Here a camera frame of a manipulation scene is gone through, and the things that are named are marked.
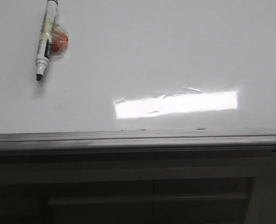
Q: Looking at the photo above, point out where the red round magnet taped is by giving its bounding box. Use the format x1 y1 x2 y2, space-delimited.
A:
50 23 69 60

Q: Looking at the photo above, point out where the white black whiteboard marker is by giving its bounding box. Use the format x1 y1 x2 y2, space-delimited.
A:
35 0 58 81

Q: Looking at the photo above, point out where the white whiteboard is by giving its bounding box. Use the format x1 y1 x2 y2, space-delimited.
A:
0 0 276 133

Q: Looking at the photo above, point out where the grey cabinet with louvres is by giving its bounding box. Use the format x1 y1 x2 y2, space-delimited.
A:
0 149 276 224

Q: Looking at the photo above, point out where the grey aluminium whiteboard frame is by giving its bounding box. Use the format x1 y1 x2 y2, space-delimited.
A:
0 128 276 156

